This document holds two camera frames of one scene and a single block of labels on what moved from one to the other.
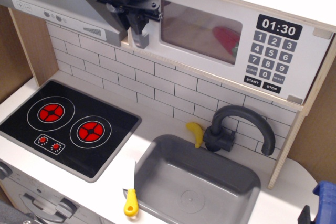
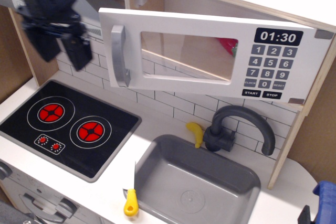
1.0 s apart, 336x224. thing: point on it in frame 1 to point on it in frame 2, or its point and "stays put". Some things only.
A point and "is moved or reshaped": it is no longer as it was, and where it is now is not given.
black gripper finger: x=123 y=15 to x=48 y=44
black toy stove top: x=78 y=131 stays put
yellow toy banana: x=199 y=131 stays put
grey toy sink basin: x=177 y=183 stays put
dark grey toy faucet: x=218 y=138 stays put
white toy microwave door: x=285 y=56 is moved or reshaped
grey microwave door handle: x=140 y=40 to x=122 y=76
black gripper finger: x=137 y=22 to x=79 y=49
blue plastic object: x=326 y=190 stays put
